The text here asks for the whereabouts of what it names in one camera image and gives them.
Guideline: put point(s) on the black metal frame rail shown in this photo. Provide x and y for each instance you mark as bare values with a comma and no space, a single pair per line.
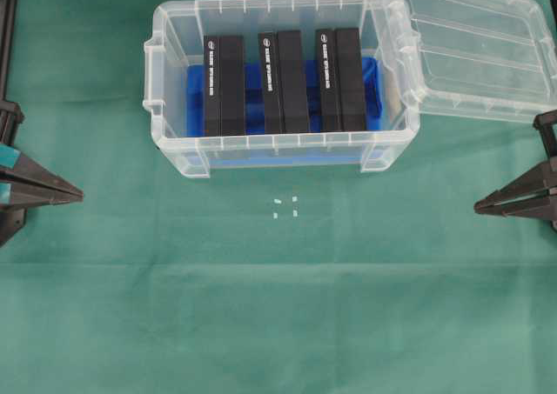
8,17

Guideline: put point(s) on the black camera box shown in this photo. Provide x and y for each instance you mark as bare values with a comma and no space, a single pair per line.
341,82
283,79
224,86

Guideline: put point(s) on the middle black camera box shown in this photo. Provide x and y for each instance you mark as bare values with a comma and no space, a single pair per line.
283,79

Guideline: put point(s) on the left black camera box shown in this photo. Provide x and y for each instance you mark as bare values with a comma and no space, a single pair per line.
224,86

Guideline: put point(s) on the clear plastic box lid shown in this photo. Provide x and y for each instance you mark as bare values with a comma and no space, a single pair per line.
486,59

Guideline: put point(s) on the green table cloth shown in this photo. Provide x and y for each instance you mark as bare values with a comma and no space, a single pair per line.
383,282

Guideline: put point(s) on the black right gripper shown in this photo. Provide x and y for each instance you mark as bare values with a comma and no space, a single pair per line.
542,177

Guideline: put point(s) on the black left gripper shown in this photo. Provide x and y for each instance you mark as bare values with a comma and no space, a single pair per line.
34,185

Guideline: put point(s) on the blue foam insert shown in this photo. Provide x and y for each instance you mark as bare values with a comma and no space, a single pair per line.
254,108

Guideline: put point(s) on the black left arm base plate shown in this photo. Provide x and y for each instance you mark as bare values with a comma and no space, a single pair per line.
11,222

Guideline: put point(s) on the right black camera box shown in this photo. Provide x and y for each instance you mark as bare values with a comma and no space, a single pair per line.
341,82

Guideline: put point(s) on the clear plastic storage box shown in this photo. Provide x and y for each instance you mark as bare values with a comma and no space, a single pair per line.
176,43

